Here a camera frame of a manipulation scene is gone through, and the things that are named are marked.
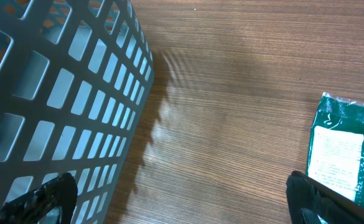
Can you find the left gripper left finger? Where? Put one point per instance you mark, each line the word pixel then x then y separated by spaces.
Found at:
pixel 60 192

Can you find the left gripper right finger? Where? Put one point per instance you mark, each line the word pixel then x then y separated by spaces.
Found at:
pixel 309 201

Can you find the green 3M package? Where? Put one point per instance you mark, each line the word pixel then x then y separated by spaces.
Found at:
pixel 336 147

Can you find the grey plastic mesh basket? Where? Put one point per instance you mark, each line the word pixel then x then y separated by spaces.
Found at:
pixel 74 77

